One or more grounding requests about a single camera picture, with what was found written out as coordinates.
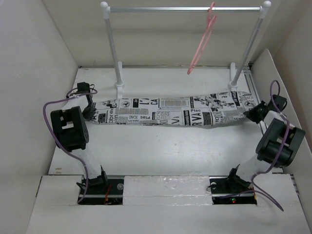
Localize newspaper print trousers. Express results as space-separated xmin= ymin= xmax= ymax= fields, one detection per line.
xmin=91 ymin=91 xmax=256 ymax=126

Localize pink clothes hanger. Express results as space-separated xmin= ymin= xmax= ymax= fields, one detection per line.
xmin=187 ymin=2 xmax=216 ymax=75

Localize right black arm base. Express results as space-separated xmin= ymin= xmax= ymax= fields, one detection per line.
xmin=206 ymin=176 xmax=257 ymax=205

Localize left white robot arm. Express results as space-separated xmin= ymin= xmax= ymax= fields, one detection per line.
xmin=50 ymin=82 xmax=109 ymax=195

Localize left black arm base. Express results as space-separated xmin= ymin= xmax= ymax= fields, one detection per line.
xmin=77 ymin=177 xmax=124 ymax=205

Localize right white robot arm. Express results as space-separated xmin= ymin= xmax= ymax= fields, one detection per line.
xmin=225 ymin=95 xmax=306 ymax=192

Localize white clothes rack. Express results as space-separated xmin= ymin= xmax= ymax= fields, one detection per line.
xmin=100 ymin=0 xmax=272 ymax=95

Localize white foam block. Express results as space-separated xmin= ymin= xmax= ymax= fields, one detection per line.
xmin=123 ymin=175 xmax=212 ymax=206

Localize aluminium side rail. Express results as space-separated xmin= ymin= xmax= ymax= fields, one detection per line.
xmin=243 ymin=66 xmax=267 ymax=135

